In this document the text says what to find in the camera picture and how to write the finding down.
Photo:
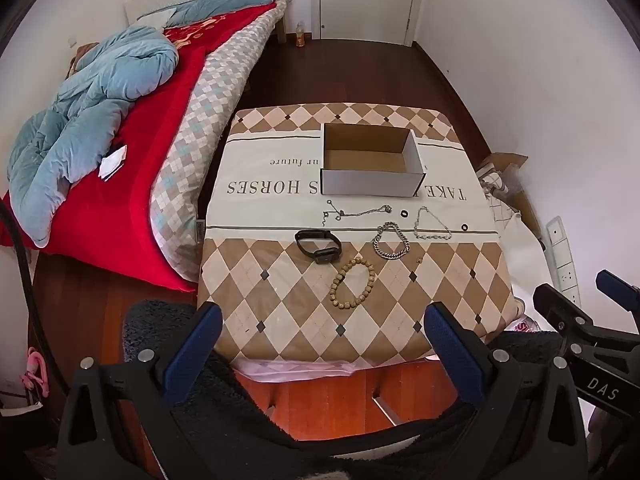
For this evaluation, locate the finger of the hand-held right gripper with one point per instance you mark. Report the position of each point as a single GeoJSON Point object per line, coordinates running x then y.
{"type": "Point", "coordinates": [612, 282]}
{"type": "Point", "coordinates": [555, 302]}

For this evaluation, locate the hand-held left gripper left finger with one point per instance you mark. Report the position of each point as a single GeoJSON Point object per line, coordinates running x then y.
{"type": "Point", "coordinates": [197, 345]}

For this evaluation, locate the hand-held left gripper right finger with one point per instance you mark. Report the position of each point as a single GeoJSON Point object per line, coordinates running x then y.
{"type": "Point", "coordinates": [452, 345]}

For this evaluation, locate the black smart band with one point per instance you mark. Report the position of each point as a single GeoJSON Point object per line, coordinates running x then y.
{"type": "Point", "coordinates": [325, 255]}

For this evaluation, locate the white cardboard box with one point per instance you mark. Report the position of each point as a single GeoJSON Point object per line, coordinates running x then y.
{"type": "Point", "coordinates": [370, 182]}

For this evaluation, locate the red and white packet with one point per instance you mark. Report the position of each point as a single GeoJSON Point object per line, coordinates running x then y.
{"type": "Point", "coordinates": [527, 324]}

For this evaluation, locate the white power strip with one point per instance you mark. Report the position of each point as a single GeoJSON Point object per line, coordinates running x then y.
{"type": "Point", "coordinates": [562, 255]}

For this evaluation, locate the dark fuzzy cloth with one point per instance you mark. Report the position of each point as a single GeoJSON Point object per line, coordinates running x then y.
{"type": "Point", "coordinates": [145, 325]}

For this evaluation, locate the brown cardboard carton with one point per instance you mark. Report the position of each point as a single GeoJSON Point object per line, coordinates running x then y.
{"type": "Point", "coordinates": [505, 162]}

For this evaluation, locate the diamond pattern printed tablecloth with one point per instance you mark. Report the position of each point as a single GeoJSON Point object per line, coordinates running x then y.
{"type": "Point", "coordinates": [280, 210]}

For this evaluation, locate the pink hanger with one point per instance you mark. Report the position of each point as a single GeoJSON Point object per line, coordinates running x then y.
{"type": "Point", "coordinates": [35, 370]}

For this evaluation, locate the white papers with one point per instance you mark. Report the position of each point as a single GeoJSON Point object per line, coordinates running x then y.
{"type": "Point", "coordinates": [112, 162]}

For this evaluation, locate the checkered quilt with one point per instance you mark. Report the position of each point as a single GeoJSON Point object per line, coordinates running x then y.
{"type": "Point", "coordinates": [200, 125]}

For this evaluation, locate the light blue duvet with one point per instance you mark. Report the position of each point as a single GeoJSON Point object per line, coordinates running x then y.
{"type": "Point", "coordinates": [90, 110]}

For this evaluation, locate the brown pillow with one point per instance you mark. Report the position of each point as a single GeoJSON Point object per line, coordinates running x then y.
{"type": "Point", "coordinates": [82, 55]}

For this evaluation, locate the orange drink bottle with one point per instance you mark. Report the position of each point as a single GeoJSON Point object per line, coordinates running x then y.
{"type": "Point", "coordinates": [300, 37]}

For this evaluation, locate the light blue blanket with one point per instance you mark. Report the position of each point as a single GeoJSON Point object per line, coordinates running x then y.
{"type": "Point", "coordinates": [225, 5]}

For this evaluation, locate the white door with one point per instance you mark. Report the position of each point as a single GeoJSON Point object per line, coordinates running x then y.
{"type": "Point", "coordinates": [365, 0]}

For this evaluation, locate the wooden bed frame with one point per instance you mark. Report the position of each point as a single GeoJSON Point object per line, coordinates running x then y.
{"type": "Point", "coordinates": [281, 27]}

